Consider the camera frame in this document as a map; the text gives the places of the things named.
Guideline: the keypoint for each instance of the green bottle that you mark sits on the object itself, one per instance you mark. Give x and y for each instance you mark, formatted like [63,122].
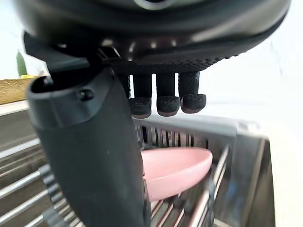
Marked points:
[20,63]

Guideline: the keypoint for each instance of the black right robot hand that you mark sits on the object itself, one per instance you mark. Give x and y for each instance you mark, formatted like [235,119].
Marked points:
[94,153]

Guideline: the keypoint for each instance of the grey slotted drain basket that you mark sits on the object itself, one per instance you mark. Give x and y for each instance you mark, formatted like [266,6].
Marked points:
[189,132]

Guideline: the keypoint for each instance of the steel roll-up drying rack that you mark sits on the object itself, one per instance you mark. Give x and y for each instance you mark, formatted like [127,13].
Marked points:
[26,179]

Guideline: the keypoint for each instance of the yellow woven mat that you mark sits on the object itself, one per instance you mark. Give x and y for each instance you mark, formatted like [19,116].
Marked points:
[13,91]

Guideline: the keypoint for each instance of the pink plastic cup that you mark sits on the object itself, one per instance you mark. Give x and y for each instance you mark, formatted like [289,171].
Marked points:
[175,168]

